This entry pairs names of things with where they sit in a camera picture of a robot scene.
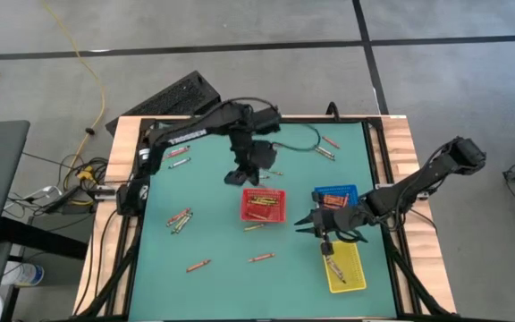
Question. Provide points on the green table mat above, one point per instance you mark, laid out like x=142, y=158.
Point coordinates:
x=222, y=250

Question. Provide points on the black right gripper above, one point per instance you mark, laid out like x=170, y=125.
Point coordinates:
x=344, y=219

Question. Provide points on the yellow plastic basket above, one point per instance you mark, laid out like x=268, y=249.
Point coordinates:
x=353, y=273

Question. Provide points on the black metal table frame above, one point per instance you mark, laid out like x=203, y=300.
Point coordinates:
x=351, y=121

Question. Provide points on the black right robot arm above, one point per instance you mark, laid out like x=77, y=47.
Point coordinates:
x=418, y=183

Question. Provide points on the white bottle blue cap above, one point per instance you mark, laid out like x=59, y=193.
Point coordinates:
x=20, y=274

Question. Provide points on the black floor tape line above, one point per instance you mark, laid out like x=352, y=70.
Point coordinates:
x=195, y=48
x=370, y=58

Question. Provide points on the black power adapter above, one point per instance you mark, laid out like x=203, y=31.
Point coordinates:
x=67, y=200

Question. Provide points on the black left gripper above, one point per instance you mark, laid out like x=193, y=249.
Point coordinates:
x=259, y=154

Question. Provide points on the red plastic basket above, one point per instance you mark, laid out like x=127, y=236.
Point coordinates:
x=275, y=214

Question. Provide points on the blue plastic basket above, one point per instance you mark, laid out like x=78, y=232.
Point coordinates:
x=335, y=189

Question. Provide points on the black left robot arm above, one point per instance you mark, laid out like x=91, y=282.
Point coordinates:
x=195, y=127

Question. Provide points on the grey crayon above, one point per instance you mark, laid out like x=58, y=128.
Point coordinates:
x=339, y=273
x=264, y=177
x=185, y=225

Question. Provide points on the black desk bar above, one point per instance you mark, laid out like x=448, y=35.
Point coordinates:
x=38, y=237

